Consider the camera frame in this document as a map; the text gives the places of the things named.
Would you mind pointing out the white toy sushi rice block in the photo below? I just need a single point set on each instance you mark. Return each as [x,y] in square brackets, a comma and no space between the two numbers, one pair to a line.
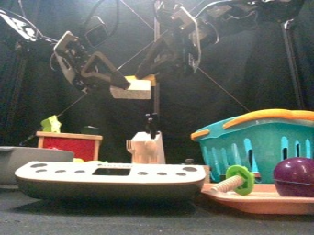
[132,91]

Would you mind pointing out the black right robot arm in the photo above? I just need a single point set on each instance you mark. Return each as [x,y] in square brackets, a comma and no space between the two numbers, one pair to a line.
[245,12]

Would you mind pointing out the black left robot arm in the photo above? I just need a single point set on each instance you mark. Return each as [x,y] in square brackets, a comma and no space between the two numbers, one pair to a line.
[22,29]

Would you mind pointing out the dark green toy block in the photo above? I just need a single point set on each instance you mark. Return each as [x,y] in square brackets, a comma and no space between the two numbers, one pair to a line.
[90,130]

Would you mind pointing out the light green toy piece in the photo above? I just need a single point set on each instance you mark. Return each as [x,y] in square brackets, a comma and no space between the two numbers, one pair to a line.
[51,125]

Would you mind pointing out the red wooden toy box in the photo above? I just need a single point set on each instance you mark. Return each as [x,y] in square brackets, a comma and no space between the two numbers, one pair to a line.
[78,147]

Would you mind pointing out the white toy fork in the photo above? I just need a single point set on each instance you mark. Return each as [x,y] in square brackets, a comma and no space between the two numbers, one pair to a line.
[130,146]

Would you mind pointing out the yellow green toy scrap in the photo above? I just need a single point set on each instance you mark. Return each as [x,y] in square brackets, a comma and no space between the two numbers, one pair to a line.
[78,159]

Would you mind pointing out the grey plastic tub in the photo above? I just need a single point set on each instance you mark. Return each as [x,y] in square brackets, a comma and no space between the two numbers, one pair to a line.
[24,159]

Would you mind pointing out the small dark knob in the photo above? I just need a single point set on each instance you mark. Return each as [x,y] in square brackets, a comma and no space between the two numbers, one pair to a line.
[189,161]

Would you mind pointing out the white grey toy scale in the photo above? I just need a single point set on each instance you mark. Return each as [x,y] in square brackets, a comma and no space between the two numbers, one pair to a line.
[110,183]

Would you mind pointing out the green toy bolt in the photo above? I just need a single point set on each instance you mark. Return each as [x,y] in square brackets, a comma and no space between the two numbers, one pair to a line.
[241,179]

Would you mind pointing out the purple toy ball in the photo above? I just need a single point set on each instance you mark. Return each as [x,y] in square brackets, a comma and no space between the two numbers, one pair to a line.
[294,177]

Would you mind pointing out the orange plastic tray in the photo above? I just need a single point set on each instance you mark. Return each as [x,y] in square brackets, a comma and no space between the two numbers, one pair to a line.
[266,203]

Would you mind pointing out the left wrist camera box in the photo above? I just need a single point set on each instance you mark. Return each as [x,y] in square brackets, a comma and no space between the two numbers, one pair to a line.
[96,32]

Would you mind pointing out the thin vertical frame pole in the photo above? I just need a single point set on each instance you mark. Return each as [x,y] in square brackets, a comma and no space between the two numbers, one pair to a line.
[157,105]

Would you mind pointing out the dark slanted frame post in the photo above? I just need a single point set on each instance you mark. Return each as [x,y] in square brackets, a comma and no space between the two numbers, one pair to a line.
[291,67]

